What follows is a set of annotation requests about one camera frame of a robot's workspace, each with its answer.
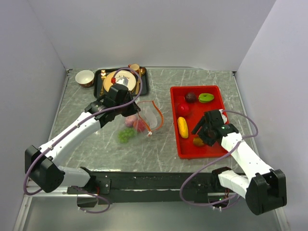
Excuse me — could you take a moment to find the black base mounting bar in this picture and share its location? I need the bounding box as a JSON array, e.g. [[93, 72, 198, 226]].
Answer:
[[67, 172, 233, 208]]

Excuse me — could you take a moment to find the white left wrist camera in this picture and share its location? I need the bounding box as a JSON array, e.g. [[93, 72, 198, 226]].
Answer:
[[111, 76, 129, 88]]

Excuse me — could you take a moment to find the dark purple plum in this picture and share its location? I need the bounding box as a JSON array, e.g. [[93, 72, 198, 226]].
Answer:
[[184, 92, 197, 103]]

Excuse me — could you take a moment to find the clear zip bag orange zipper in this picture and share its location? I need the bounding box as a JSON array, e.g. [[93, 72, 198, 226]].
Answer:
[[117, 100, 164, 145]]

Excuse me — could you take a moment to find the green apple slice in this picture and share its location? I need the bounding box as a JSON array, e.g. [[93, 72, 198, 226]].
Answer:
[[198, 93, 215, 103]]

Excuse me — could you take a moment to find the gold spoon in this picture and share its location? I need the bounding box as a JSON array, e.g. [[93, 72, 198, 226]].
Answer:
[[135, 67, 146, 94]]

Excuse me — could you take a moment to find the orange cream plate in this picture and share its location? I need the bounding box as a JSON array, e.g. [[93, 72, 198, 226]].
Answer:
[[103, 70, 136, 92]]

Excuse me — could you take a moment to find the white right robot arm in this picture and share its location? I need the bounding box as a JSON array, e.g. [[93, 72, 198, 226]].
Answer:
[[192, 110, 287, 215]]

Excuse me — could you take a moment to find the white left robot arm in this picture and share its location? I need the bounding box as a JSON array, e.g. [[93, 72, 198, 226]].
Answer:
[[25, 84, 140, 193]]

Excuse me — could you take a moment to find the green grape bunch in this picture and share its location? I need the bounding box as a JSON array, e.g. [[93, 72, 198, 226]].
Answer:
[[118, 128, 136, 143]]

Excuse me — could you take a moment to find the yellow brown mango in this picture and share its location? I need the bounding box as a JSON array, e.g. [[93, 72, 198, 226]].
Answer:
[[193, 137, 205, 147]]

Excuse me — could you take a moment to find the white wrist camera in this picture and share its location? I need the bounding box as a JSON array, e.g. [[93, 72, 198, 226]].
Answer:
[[111, 76, 129, 88], [219, 109, 228, 124]]

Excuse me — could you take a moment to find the gold fork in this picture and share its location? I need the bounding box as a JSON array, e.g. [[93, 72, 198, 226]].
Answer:
[[100, 70, 106, 96]]

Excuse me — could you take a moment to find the red plastic tray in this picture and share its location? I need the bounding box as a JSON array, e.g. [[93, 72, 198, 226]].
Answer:
[[170, 85, 227, 159]]

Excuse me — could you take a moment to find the white orange bowl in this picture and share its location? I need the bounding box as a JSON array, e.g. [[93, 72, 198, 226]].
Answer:
[[75, 70, 94, 88]]

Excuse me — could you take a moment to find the small orange cup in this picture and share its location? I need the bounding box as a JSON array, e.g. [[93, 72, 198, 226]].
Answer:
[[128, 64, 140, 74]]

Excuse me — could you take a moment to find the pink red peach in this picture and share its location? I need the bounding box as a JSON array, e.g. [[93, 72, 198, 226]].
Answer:
[[125, 115, 138, 128]]

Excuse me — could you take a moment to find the black serving tray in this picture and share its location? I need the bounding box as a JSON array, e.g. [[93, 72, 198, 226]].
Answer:
[[93, 68, 149, 98]]

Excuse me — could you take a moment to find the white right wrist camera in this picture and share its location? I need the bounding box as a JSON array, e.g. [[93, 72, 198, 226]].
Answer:
[[219, 109, 228, 124]]

